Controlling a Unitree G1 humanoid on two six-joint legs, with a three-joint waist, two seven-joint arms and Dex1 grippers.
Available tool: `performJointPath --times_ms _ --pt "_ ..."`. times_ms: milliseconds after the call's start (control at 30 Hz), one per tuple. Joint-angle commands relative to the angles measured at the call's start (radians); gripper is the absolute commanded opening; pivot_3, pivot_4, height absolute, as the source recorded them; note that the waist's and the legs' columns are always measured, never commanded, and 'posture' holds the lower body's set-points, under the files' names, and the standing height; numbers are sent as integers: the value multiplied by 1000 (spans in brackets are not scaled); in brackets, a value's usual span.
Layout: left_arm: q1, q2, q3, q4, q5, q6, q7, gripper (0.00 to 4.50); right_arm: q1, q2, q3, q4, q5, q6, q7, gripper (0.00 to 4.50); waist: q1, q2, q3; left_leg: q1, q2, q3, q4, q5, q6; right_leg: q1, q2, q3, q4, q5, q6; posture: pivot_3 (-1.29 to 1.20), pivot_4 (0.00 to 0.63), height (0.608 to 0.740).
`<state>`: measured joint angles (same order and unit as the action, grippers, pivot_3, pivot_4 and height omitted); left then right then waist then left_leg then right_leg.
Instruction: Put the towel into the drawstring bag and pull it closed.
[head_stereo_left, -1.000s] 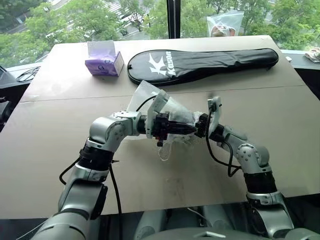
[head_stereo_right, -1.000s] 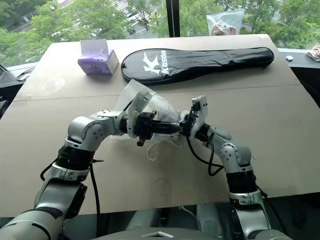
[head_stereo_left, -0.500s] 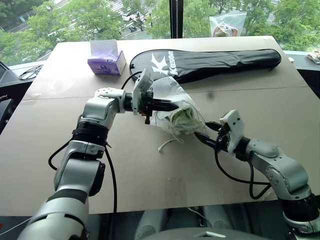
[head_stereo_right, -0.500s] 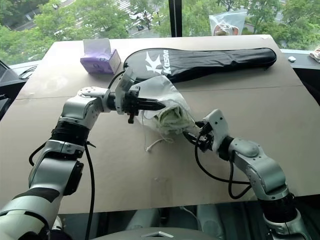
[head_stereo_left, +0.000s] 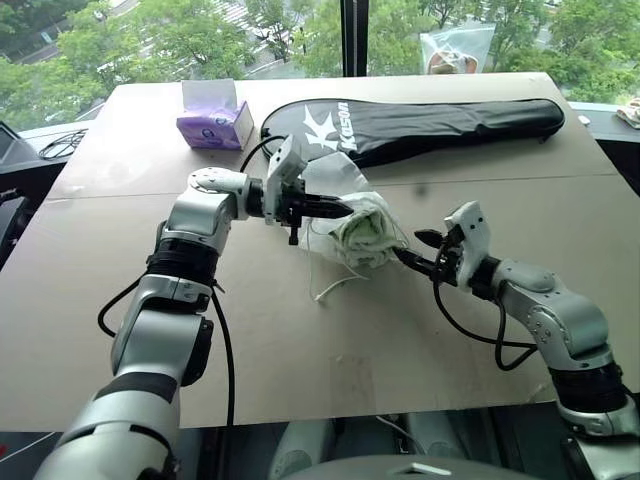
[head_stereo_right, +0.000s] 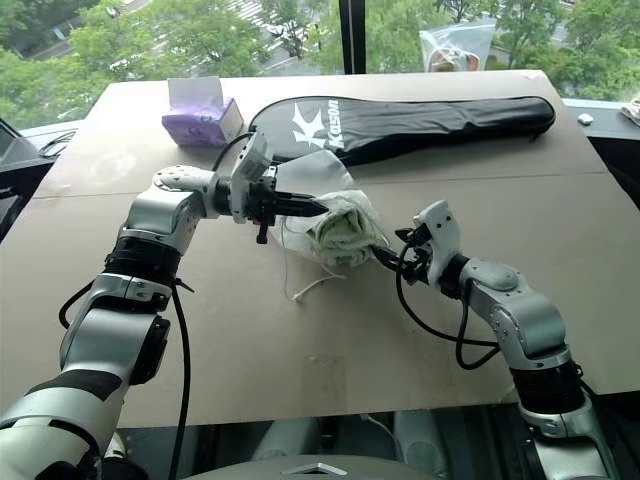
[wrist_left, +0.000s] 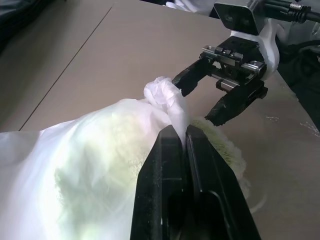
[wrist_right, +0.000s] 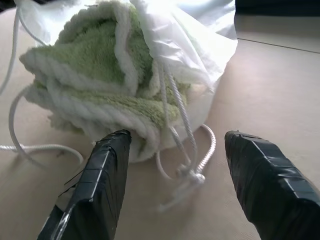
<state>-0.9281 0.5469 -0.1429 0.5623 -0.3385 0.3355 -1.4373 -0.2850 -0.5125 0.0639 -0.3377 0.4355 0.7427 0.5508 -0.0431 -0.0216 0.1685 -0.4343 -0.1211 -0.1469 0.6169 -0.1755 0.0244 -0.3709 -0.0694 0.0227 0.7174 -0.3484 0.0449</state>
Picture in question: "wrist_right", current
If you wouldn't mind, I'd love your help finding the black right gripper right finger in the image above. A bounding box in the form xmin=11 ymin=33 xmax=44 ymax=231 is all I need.
xmin=224 ymin=130 xmax=320 ymax=240

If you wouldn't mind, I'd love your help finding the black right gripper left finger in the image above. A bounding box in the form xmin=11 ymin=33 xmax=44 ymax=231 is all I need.
xmin=36 ymin=129 xmax=132 ymax=240

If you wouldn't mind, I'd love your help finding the white drawstring cord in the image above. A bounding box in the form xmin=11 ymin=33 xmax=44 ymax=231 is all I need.
xmin=155 ymin=61 xmax=216 ymax=213
xmin=0 ymin=6 xmax=84 ymax=169

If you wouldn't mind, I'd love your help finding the green and white towel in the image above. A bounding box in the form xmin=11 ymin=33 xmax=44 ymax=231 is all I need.
xmin=19 ymin=0 xmax=192 ymax=164

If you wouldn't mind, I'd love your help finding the white drawstring bag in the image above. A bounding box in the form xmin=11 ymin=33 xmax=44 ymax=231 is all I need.
xmin=13 ymin=0 xmax=238 ymax=141

